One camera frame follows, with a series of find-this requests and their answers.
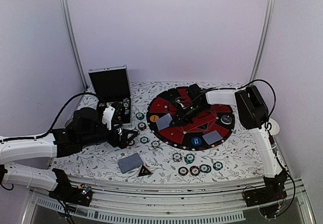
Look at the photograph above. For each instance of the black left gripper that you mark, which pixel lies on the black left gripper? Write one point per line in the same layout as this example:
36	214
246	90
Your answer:
122	143

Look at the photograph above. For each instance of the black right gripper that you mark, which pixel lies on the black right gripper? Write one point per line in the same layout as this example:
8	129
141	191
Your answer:
184	118

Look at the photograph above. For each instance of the single blue backed card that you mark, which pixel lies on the single blue backed card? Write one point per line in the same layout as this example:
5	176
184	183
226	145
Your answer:
212	137
164	122

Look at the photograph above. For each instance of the blue green 50 chip stack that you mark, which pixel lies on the blue green 50 chip stack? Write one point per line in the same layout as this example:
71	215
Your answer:
144	140

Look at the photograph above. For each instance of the red black 100 chip pile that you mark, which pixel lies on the red black 100 chip pile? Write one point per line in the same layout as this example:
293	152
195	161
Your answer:
183	171
194	170
142	126

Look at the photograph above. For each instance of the blue card deck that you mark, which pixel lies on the blue card deck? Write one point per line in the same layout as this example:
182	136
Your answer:
129	163

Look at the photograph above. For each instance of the orange big blind button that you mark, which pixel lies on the orange big blind button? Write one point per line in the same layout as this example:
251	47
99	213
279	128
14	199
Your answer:
154	118

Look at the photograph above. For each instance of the blue small blind button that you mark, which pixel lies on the blue small blind button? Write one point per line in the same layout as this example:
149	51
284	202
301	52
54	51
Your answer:
196	141

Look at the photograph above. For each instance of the blue green 50 chip pile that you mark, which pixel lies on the blue green 50 chip pile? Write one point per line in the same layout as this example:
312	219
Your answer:
189	158
204	168
139	116

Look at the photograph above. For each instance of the clear acrylic round disc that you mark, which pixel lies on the clear acrylic round disc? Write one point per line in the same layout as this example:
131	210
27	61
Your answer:
226	119

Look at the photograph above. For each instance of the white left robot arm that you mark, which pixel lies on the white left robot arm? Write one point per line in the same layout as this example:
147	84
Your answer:
35	146

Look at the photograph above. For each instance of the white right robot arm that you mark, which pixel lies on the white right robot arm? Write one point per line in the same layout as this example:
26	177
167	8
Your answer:
253	115

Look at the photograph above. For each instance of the round red black poker mat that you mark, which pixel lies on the round red black poker mat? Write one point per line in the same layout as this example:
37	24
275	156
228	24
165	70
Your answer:
180	137

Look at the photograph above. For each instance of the black triangular dealer plate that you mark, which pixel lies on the black triangular dealer plate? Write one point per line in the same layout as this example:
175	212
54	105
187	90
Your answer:
144	171

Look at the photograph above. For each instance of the green 20 chip stack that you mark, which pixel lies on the green 20 chip stack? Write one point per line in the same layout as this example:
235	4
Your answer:
126	106

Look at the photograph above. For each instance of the aluminium poker case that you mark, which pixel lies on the aluminium poker case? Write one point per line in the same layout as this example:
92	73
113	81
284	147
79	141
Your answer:
112	84

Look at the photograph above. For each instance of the white ceramic bowl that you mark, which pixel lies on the white ceramic bowl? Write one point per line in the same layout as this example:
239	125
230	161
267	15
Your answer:
272	126

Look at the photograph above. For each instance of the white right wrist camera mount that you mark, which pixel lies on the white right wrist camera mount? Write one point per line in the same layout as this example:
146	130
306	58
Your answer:
176	103

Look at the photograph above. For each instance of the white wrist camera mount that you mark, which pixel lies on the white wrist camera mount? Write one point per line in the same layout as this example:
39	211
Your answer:
107	116
176	103

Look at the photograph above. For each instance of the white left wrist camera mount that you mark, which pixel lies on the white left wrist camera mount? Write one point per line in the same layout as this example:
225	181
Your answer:
107	116

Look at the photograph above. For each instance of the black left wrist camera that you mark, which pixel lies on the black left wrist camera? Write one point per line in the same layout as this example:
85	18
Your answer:
118	106

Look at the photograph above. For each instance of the front aluminium rail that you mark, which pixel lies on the front aluminium rail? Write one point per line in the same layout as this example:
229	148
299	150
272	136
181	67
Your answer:
217	202

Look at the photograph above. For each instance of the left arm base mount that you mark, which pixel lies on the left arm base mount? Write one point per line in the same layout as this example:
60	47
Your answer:
80	195

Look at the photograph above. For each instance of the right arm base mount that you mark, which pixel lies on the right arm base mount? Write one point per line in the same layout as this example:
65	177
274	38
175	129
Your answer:
273	190

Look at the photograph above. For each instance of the left aluminium frame post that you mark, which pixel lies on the left aluminium frame post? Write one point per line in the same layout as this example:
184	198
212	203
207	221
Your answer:
72	41

